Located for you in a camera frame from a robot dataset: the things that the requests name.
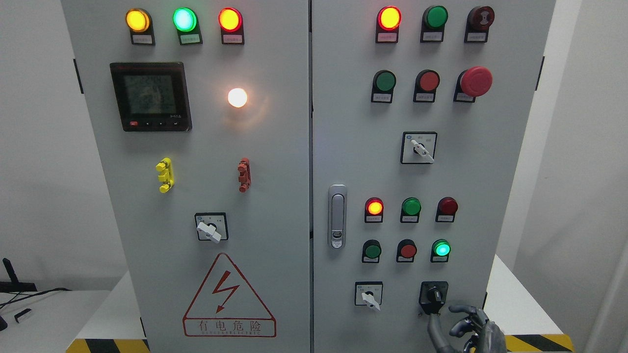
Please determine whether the green indicator light top right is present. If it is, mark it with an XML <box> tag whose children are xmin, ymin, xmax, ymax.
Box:
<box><xmin>420</xmin><ymin>6</ymin><xmax>448</xmax><ymax>43</ymax></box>

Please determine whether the red electrical hazard sticker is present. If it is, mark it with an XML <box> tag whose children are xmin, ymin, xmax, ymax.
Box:
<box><xmin>183</xmin><ymin>252</ymin><xmax>277</xmax><ymax>338</ymax></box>

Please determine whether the white selector switch upper right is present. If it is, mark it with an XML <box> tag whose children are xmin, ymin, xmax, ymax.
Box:
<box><xmin>400</xmin><ymin>131</ymin><xmax>438</xmax><ymax>165</ymax></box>

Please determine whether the red push button upper row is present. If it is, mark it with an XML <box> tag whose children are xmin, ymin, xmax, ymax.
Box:
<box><xmin>413</xmin><ymin>70</ymin><xmax>440</xmax><ymax>103</ymax></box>

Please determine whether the yellow terminal clip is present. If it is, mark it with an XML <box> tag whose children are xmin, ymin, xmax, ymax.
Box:
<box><xmin>155</xmin><ymin>158</ymin><xmax>175</xmax><ymax>194</ymax></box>

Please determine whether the black digital power meter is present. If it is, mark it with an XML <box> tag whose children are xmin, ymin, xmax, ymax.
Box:
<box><xmin>109</xmin><ymin>62</ymin><xmax>192</xmax><ymax>132</ymax></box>

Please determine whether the small white black gadget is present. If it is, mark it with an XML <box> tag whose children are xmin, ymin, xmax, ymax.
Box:
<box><xmin>14</xmin><ymin>308</ymin><xmax>33</xmax><ymax>324</ymax></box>

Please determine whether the yellow indicator light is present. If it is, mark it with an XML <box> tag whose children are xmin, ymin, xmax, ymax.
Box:
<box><xmin>125</xmin><ymin>7</ymin><xmax>155</xmax><ymax>46</ymax></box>

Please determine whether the grey electrical cabinet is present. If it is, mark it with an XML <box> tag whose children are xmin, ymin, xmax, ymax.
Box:
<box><xmin>61</xmin><ymin>0</ymin><xmax>555</xmax><ymax>353</ymax></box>

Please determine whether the black rotary knob switch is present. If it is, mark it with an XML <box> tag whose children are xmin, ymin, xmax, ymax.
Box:
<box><xmin>418</xmin><ymin>281</ymin><xmax>448</xmax><ymax>315</ymax></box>

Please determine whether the red push button lower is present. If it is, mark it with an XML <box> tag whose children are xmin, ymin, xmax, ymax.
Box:
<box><xmin>395</xmin><ymin>239</ymin><xmax>417</xmax><ymax>263</ymax></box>

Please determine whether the black object at left edge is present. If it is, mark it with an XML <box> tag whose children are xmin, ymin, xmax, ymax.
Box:
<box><xmin>0</xmin><ymin>316</ymin><xmax>8</xmax><ymax>331</ymax></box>

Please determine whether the white selector switch left door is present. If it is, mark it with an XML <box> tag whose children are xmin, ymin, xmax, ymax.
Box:
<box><xmin>194</xmin><ymin>212</ymin><xmax>229</xmax><ymax>244</ymax></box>

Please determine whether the green indicator light middle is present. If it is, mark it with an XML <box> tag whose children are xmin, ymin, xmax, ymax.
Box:
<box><xmin>400</xmin><ymin>197</ymin><xmax>422</xmax><ymax>223</ymax></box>

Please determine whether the red emergency stop button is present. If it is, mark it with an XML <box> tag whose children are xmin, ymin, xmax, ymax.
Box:
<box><xmin>453</xmin><ymin>66</ymin><xmax>493</xmax><ymax>103</ymax></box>

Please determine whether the dark red buzzer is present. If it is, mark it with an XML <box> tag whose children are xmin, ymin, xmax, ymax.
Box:
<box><xmin>464</xmin><ymin>6</ymin><xmax>495</xmax><ymax>43</ymax></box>

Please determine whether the green push button upper row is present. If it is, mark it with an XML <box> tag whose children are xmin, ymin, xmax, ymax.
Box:
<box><xmin>370</xmin><ymin>70</ymin><xmax>396</xmax><ymax>103</ymax></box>

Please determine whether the white selector switch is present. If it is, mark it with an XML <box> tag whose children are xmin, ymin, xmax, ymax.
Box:
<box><xmin>400</xmin><ymin>131</ymin><xmax>438</xmax><ymax>165</ymax></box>
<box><xmin>354</xmin><ymin>281</ymin><xmax>383</xmax><ymax>311</ymax></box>

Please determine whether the green push button lower right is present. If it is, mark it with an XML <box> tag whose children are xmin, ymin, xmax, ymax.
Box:
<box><xmin>430</xmin><ymin>239</ymin><xmax>451</xmax><ymax>263</ymax></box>

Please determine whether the lit green indicator light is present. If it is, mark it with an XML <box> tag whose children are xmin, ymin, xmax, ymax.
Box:
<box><xmin>172</xmin><ymin>7</ymin><xmax>203</xmax><ymax>45</ymax></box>

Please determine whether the silver door handle lock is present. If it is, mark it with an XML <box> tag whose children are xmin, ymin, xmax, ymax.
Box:
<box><xmin>327</xmin><ymin>184</ymin><xmax>347</xmax><ymax>250</ymax></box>

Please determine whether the red indicator light left door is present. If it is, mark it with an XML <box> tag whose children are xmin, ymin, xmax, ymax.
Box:
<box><xmin>218</xmin><ymin>7</ymin><xmax>245</xmax><ymax>45</ymax></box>

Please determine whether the red terminal clip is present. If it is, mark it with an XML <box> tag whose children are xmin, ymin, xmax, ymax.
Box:
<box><xmin>237</xmin><ymin>158</ymin><xmax>251</xmax><ymax>193</ymax></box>

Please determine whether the red indicator light top right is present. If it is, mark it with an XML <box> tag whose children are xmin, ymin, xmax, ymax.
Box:
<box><xmin>375</xmin><ymin>6</ymin><xmax>402</xmax><ymax>43</ymax></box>

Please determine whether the white lit indicator lamp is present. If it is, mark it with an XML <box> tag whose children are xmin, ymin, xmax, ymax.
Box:
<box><xmin>227</xmin><ymin>87</ymin><xmax>248</xmax><ymax>109</ymax></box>

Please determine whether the white selector switch lower right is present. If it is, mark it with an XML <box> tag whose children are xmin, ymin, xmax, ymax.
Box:
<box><xmin>354</xmin><ymin>281</ymin><xmax>383</xmax><ymax>311</ymax></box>

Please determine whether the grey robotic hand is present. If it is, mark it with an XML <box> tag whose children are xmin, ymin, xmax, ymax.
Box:
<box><xmin>427</xmin><ymin>305</ymin><xmax>507</xmax><ymax>353</ymax></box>

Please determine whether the black antenna device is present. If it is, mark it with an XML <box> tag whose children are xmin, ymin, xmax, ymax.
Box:
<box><xmin>0</xmin><ymin>258</ymin><xmax>37</xmax><ymax>293</ymax></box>

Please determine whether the black cable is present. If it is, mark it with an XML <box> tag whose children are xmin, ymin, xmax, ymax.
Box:
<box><xmin>0</xmin><ymin>287</ymin><xmax>72</xmax><ymax>310</ymax></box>

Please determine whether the green push button lower left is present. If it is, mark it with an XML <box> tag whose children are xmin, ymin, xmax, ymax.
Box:
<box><xmin>362</xmin><ymin>239</ymin><xmax>382</xmax><ymax>263</ymax></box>

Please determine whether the red indicator light middle right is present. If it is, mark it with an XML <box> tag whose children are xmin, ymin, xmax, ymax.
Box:
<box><xmin>435</xmin><ymin>197</ymin><xmax>458</xmax><ymax>223</ymax></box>

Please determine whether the red indicator light middle left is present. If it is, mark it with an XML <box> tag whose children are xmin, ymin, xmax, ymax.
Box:
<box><xmin>364</xmin><ymin>197</ymin><xmax>384</xmax><ymax>223</ymax></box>

